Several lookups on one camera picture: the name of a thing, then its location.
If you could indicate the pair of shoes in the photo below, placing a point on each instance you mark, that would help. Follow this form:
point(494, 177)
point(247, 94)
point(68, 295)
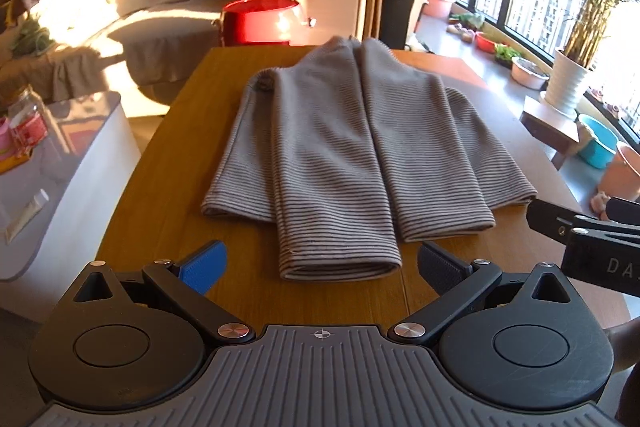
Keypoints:
point(461, 33)

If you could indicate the small pink shoes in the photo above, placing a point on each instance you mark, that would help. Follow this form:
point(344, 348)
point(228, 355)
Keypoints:
point(605, 104)

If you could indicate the wooden stool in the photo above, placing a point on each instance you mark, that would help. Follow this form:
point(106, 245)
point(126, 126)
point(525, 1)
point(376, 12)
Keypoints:
point(547, 119)

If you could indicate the potted palm in white pot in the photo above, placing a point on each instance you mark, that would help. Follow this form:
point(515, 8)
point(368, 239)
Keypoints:
point(567, 82)

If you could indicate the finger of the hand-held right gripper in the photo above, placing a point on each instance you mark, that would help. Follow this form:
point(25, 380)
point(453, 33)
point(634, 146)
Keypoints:
point(550, 219)
point(625, 209)

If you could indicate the white tube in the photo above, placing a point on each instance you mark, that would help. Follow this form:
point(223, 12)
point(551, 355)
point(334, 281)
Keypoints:
point(27, 214)

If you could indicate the red plastic bucket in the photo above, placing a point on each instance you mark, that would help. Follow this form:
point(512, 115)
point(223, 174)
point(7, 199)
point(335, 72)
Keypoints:
point(260, 24)

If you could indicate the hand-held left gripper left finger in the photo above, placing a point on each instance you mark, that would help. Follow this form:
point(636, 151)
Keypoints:
point(202, 268)

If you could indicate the grey striped shirt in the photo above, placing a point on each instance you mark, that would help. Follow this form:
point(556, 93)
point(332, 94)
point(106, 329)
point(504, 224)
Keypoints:
point(350, 147)

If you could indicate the blue basin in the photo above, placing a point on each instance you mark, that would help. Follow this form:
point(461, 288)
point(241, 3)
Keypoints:
point(597, 144)

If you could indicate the beige sofa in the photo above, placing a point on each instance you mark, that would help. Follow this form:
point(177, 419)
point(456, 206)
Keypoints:
point(165, 52)

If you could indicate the green leafy plant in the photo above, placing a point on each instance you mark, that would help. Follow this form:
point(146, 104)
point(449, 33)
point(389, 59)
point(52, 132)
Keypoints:
point(507, 53)

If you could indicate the red basin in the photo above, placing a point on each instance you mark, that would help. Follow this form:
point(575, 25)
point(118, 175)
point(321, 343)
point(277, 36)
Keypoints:
point(487, 43)

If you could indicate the green toy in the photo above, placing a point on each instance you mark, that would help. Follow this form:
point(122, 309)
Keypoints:
point(467, 20)

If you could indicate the green cloth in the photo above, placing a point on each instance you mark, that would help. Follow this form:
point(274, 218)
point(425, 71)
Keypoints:
point(32, 39)

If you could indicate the glass jar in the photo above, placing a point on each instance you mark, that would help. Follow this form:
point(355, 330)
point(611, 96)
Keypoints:
point(27, 122)

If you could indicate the orange pink bucket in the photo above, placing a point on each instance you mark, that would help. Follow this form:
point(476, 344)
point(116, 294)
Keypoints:
point(622, 177)

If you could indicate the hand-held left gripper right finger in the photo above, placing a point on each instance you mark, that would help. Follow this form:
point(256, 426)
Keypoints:
point(442, 269)

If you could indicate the person's right forearm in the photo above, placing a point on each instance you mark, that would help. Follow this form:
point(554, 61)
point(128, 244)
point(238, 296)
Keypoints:
point(625, 342)

